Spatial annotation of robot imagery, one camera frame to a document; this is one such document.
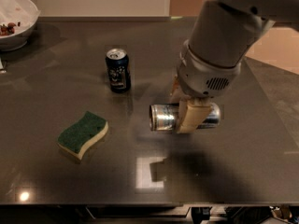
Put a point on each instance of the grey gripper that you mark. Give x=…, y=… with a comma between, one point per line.
x=204, y=76

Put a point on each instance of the silver redbull can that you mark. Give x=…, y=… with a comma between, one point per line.
x=163, y=118

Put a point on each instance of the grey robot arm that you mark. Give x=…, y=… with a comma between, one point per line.
x=211, y=58

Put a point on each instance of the dark blue soda can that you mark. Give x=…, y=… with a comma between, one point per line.
x=118, y=70

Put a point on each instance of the green yellow sponge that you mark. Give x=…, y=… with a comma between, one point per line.
x=83, y=134

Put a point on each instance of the white bowl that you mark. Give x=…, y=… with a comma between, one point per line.
x=19, y=36

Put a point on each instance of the white paper in bowl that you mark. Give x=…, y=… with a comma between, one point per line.
x=22, y=11

